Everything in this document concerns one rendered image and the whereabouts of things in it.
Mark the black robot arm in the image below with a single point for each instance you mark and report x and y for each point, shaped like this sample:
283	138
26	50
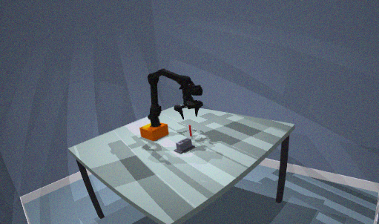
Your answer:
187	86

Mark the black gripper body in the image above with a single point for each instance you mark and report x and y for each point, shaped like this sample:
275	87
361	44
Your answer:
180	107

